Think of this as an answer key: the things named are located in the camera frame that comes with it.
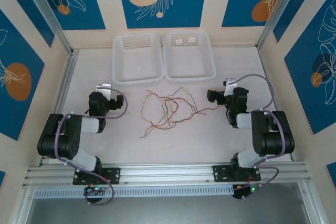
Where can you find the aluminium side rail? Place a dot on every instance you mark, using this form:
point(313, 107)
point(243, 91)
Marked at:
point(67, 77)
point(265, 72)

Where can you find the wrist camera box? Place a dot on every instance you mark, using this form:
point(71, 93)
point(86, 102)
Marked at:
point(229, 82)
point(105, 90)

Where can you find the white plastic basket with labels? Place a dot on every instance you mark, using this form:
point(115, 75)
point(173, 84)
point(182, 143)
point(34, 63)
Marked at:
point(189, 58)

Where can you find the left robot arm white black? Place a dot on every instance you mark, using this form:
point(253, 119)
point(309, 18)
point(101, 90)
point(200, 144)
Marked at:
point(68, 129)

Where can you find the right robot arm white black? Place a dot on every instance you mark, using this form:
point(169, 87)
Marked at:
point(273, 134)

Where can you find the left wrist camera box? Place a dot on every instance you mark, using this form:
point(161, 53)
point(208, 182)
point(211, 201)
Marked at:
point(105, 90)

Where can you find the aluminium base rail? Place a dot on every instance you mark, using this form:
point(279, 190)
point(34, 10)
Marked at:
point(168, 171)

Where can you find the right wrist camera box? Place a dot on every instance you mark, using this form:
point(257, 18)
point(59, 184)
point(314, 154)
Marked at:
point(229, 82)

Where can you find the grey metal panel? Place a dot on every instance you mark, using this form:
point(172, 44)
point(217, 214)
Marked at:
point(168, 211)

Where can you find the aluminium frame post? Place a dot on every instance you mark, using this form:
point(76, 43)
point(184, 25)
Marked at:
point(279, 11)
point(50, 16)

